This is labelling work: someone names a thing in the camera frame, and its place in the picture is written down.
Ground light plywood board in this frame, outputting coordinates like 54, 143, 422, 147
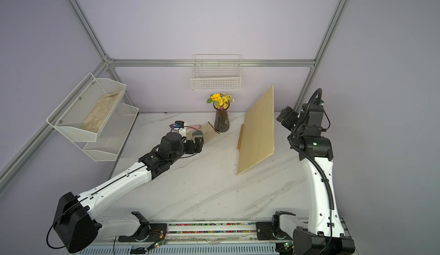
237, 85, 275, 174

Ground wooden easel frame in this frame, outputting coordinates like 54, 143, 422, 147
237, 124, 244, 151

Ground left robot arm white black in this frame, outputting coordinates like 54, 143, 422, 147
50, 132, 205, 253

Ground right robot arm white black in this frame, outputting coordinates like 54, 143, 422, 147
272, 88, 355, 255

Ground cream work glove on table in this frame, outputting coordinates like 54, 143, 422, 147
186, 122, 220, 144

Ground dark glass vase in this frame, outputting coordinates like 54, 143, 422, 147
214, 106, 230, 132

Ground yellow flower bouquet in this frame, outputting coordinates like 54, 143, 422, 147
206, 93, 234, 111

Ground purple trowel pink handle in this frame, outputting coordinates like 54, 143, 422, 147
170, 123, 201, 132

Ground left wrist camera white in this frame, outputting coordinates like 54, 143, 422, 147
173, 121, 186, 137

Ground white wire wall basket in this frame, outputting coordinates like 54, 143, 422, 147
190, 54, 242, 91

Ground metal base rail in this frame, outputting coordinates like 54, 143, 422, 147
80, 218, 296, 255

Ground white perforated wall shelf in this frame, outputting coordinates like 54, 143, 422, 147
47, 74, 139, 162

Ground aluminium frame profiles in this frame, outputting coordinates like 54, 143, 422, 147
1, 0, 350, 196

